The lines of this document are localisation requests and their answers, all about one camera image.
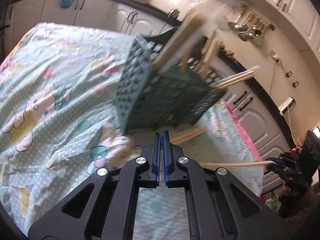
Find bamboo chopstick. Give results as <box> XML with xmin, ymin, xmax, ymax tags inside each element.
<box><xmin>170</xmin><ymin>127</ymin><xmax>207</xmax><ymax>145</ymax></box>
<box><xmin>199</xmin><ymin>161</ymin><xmax>271</xmax><ymax>167</ymax></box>

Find plastic chopstick pack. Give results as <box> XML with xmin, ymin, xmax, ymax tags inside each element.
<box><xmin>211</xmin><ymin>66</ymin><xmax>262</xmax><ymax>90</ymax></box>

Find dark green plastic utensil basket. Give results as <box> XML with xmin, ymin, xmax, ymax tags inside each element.
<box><xmin>114</xmin><ymin>28</ymin><xmax>227</xmax><ymax>132</ymax></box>

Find Hello Kitty patterned tablecloth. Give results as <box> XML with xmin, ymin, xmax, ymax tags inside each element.
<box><xmin>1</xmin><ymin>23</ymin><xmax>261</xmax><ymax>239</ymax></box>

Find black countertop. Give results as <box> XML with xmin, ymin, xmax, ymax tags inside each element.
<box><xmin>10</xmin><ymin>0</ymin><xmax>298</xmax><ymax>151</ymax></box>

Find dried ginger pile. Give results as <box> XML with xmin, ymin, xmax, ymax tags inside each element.
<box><xmin>220</xmin><ymin>42</ymin><xmax>236</xmax><ymax>62</ymax></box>

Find hanging green spatula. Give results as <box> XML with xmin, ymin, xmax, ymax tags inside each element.
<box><xmin>252</xmin><ymin>24</ymin><xmax>267</xmax><ymax>47</ymax></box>

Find bamboo chopsticks right in basket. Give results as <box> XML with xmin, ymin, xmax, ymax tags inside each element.
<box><xmin>179</xmin><ymin>28</ymin><xmax>222</xmax><ymax>79</ymax></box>

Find bamboo chopsticks in basket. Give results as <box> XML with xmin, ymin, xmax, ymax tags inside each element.
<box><xmin>152</xmin><ymin>14</ymin><xmax>205</xmax><ymax>72</ymax></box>
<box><xmin>179</xmin><ymin>28</ymin><xmax>222</xmax><ymax>79</ymax></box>

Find hanging steel ladle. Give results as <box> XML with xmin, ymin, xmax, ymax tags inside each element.
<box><xmin>228</xmin><ymin>6</ymin><xmax>248</xmax><ymax>30</ymax></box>

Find bamboo chopsticks left in basket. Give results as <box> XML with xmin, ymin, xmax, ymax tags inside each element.
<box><xmin>152</xmin><ymin>14</ymin><xmax>205</xmax><ymax>72</ymax></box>

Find white upper cabinets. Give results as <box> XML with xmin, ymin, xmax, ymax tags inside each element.
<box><xmin>250</xmin><ymin>0</ymin><xmax>319</xmax><ymax>59</ymax></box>

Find white cabinets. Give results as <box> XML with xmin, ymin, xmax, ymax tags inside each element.
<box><xmin>4</xmin><ymin>0</ymin><xmax>293</xmax><ymax>198</ymax></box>
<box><xmin>250</xmin><ymin>0</ymin><xmax>319</xmax><ymax>59</ymax></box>

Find steel kettle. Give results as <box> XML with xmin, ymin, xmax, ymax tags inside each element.
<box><xmin>167</xmin><ymin>8</ymin><xmax>180</xmax><ymax>20</ymax></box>

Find white lower cabinets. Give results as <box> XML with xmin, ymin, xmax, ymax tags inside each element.
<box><xmin>4</xmin><ymin>0</ymin><xmax>293</xmax><ymax>198</ymax></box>

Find wall power socket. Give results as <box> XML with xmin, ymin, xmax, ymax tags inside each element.
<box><xmin>269</xmin><ymin>50</ymin><xmax>280</xmax><ymax>62</ymax></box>

